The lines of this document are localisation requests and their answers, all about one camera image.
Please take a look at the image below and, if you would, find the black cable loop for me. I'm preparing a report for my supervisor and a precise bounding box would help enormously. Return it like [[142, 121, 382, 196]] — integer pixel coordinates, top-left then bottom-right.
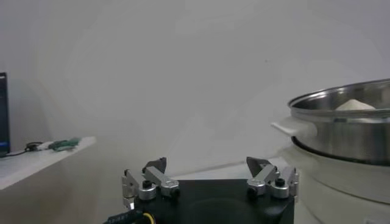
[[5, 141, 43, 158]]

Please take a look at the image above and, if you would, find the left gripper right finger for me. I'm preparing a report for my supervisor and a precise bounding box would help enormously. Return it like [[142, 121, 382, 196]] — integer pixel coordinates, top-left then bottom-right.
[[246, 156, 299, 200]]

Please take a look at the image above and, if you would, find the green tool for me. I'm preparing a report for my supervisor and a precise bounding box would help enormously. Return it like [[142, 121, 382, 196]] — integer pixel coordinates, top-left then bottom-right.
[[48, 137, 82, 152]]

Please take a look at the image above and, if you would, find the perforated steel steamer basket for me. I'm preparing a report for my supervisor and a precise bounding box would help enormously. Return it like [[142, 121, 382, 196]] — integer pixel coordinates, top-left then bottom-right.
[[271, 78, 390, 167]]

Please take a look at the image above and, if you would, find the white electric cooking pot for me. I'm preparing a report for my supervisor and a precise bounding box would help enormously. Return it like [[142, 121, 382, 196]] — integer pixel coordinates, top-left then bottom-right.
[[278, 142, 390, 224]]

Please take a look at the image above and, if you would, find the white side table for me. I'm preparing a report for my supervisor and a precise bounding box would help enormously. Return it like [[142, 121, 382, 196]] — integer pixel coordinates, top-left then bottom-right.
[[0, 136, 97, 191]]

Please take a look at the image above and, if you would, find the dark laptop screen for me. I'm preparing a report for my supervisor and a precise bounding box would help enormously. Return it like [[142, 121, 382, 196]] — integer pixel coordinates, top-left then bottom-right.
[[0, 72, 10, 155]]

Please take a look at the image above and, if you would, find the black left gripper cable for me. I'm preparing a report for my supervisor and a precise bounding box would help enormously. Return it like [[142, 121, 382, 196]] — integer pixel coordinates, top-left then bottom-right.
[[103, 208, 156, 224]]

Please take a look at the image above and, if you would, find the white steamed baozi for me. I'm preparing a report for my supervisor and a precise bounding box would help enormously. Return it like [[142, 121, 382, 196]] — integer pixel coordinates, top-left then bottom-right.
[[335, 99, 377, 111]]

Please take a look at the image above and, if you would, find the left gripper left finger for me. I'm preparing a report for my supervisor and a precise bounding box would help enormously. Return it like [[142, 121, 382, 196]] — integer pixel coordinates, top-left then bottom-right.
[[121, 156, 180, 211]]

